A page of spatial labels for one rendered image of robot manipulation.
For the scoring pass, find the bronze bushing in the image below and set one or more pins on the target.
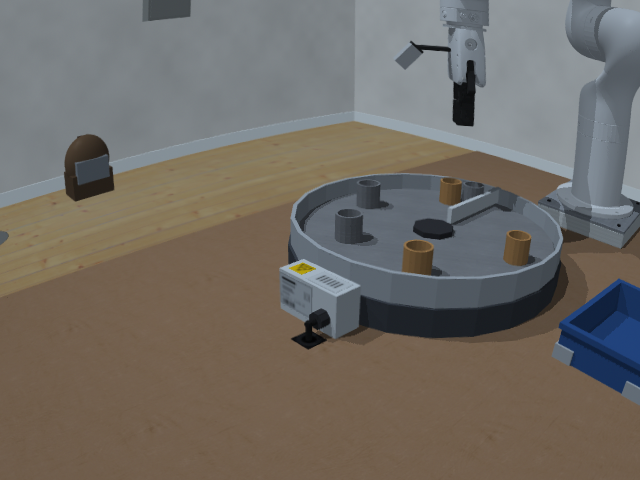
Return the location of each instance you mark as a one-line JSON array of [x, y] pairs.
[[418, 257], [450, 191], [516, 251]]

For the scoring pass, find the grey cylinder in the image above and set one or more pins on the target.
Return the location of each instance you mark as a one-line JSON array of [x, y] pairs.
[[473, 191], [348, 226], [368, 194]]

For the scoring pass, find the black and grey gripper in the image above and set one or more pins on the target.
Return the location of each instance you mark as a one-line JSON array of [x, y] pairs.
[[462, 61]]

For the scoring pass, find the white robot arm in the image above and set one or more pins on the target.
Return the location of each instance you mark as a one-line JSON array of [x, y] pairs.
[[599, 32]]

